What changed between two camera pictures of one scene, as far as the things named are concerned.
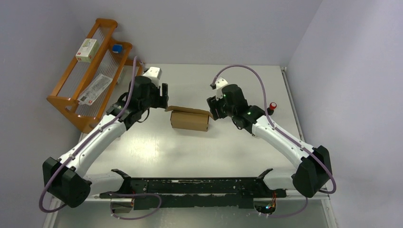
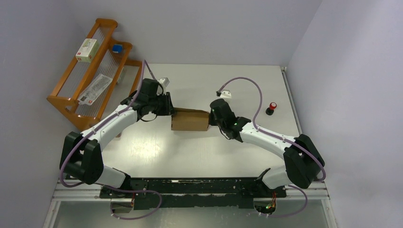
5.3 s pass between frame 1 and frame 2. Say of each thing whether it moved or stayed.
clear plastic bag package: stayed
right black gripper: moved
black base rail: stayed
